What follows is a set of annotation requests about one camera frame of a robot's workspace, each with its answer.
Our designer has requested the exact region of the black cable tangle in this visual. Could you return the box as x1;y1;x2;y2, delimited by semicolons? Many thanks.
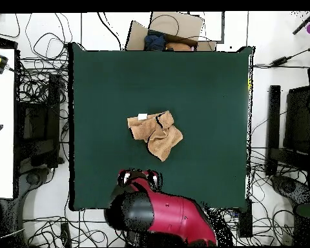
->
15;12;69;104
247;148;310;246
23;209;127;247

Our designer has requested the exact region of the navy blue garment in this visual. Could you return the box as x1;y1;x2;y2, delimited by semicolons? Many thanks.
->
143;30;167;52

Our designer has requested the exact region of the white side table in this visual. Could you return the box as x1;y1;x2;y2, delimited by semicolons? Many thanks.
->
0;47;16;200

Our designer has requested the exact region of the brown cardboard box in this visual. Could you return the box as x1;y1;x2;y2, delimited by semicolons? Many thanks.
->
125;11;218;52

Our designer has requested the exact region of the black power strip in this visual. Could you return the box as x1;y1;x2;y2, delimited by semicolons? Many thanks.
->
59;222;72;247

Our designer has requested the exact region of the tan terry towel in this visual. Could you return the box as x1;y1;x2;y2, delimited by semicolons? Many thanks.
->
127;110;183;162

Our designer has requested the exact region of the orange garment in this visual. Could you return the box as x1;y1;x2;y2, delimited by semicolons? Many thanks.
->
165;42;193;52

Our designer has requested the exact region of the black power adapter with cable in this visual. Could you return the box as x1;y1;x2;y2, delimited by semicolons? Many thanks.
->
253;45;310;69

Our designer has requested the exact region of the black upright bar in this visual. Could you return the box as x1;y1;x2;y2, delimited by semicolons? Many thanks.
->
265;85;282;176

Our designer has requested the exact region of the black monitor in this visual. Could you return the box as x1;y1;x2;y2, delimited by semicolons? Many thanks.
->
282;86;310;171

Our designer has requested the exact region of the dark green table cloth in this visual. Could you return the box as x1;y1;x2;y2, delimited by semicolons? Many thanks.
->
68;42;255;211

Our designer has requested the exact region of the black rod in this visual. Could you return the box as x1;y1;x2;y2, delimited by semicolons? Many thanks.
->
292;11;310;36

